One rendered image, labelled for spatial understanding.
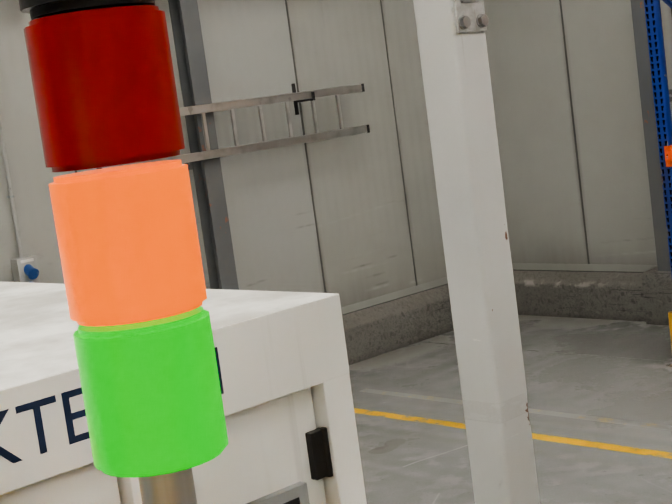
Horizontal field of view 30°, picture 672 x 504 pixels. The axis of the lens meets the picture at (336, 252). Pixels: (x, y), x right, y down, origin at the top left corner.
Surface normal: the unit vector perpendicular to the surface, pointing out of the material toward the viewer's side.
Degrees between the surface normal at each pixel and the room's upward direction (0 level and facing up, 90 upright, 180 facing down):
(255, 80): 90
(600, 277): 38
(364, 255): 90
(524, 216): 90
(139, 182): 90
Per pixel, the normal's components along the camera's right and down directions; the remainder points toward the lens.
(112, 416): -0.40, 0.17
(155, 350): 0.36, 0.07
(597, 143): -0.73, 0.18
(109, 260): -0.15, 0.15
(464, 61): 0.69, 0.00
